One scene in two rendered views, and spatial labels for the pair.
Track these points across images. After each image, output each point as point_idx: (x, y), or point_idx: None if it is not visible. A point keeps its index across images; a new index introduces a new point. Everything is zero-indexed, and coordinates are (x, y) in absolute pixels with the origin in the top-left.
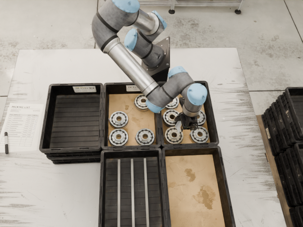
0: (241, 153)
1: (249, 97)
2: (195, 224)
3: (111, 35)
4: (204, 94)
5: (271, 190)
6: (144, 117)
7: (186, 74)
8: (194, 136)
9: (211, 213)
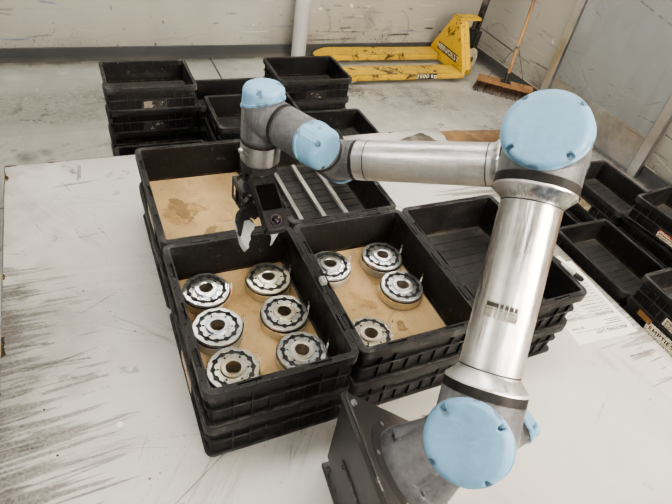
0: (77, 342)
1: None
2: (197, 181)
3: None
4: (250, 80)
5: (15, 285)
6: (349, 313)
7: (297, 123)
8: (220, 282)
9: (169, 194)
